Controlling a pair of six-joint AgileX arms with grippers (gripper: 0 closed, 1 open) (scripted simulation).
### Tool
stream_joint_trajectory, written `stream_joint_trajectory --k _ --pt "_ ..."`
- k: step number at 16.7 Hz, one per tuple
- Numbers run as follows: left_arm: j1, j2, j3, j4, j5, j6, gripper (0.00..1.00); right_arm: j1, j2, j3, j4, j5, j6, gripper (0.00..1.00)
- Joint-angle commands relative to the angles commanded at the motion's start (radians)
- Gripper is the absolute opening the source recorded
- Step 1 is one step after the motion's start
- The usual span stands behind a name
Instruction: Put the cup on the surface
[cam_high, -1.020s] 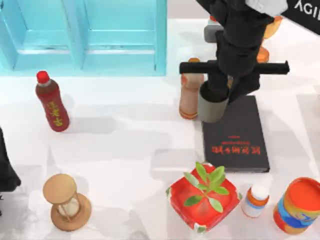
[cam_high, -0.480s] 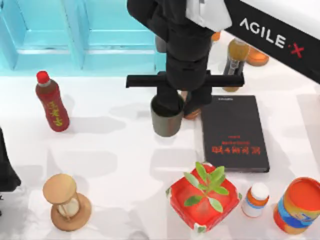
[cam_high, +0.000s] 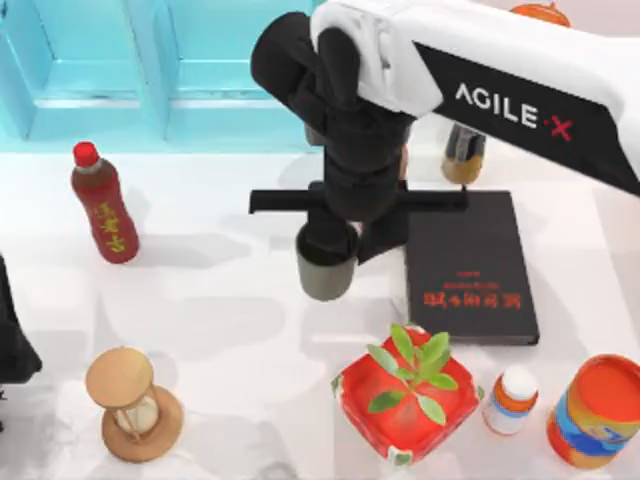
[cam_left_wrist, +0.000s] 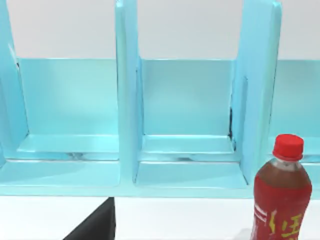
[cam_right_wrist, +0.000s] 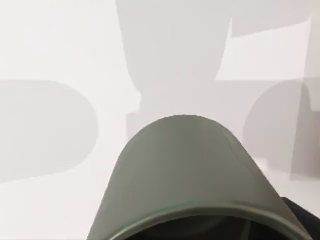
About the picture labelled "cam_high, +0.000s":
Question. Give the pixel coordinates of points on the grey cup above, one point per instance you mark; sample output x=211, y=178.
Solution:
x=325, y=280

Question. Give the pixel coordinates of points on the black book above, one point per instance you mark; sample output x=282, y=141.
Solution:
x=470, y=270

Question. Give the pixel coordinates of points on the brown and black bottle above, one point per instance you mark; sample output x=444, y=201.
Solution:
x=462, y=155

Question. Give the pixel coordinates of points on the red pot with green plant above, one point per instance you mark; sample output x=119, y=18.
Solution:
x=405, y=405

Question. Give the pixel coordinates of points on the white and orange small bottle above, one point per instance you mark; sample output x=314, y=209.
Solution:
x=510, y=400

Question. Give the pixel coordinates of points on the red bottle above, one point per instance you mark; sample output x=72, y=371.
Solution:
x=105, y=205

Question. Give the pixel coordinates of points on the wooden hourglass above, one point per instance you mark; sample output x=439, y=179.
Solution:
x=132, y=405

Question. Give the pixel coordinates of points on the orange round object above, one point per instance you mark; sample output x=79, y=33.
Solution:
x=542, y=12

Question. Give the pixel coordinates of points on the orange and blue can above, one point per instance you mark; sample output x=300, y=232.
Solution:
x=595, y=415

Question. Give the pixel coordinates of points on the light blue rack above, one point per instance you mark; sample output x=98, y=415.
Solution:
x=100, y=65

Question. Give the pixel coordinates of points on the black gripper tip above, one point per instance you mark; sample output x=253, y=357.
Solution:
x=15, y=325

